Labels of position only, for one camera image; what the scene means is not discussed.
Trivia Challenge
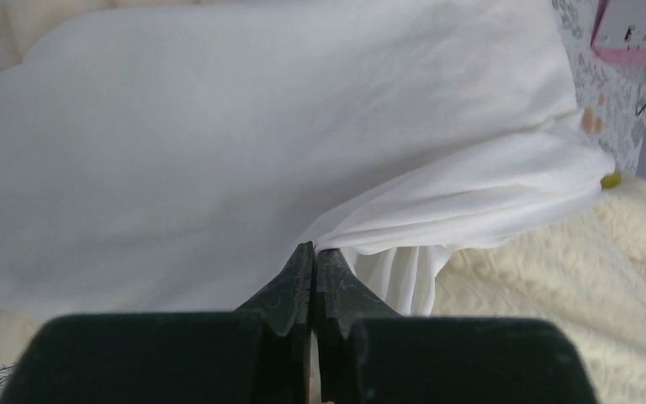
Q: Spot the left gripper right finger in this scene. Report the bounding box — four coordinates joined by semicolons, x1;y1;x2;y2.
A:
315;250;596;403

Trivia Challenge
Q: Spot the floral patterned table cloth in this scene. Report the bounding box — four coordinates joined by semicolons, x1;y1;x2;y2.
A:
550;0;646;173

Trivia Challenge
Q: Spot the cream yellow quilted pillow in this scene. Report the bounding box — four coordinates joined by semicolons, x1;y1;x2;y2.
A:
0;0;646;404

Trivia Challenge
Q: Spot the cream white pillowcase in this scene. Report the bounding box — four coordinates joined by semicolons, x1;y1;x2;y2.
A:
0;0;617;325

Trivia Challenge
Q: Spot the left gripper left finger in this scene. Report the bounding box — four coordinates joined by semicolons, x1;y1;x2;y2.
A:
0;243;314;403

